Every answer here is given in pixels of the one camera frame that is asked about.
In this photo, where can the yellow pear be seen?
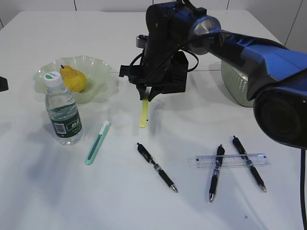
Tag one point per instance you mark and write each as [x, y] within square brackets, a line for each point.
[73, 79]

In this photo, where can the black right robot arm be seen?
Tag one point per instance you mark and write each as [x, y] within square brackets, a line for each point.
[277, 76]

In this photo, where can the clear water bottle green label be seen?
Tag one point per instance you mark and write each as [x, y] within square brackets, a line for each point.
[62, 110]

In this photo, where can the black pen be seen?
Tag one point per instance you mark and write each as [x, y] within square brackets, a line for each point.
[239, 147]
[147, 156]
[214, 180]

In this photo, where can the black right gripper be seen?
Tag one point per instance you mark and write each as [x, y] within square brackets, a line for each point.
[172, 27]

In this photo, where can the green wavy glass plate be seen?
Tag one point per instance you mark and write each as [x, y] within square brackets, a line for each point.
[100, 85]

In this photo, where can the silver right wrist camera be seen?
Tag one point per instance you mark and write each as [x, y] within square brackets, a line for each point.
[141, 41]

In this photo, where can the teal utility knife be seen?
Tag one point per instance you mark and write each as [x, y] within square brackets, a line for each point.
[97, 143]

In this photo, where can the clear plastic ruler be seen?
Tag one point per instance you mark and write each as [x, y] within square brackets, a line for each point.
[229, 161]

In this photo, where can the black square pen holder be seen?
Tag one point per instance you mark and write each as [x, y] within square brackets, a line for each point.
[176, 75]

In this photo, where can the green woven plastic basket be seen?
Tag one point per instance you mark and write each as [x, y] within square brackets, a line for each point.
[237, 83]

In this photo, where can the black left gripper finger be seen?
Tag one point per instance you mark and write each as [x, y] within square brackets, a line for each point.
[3, 84]

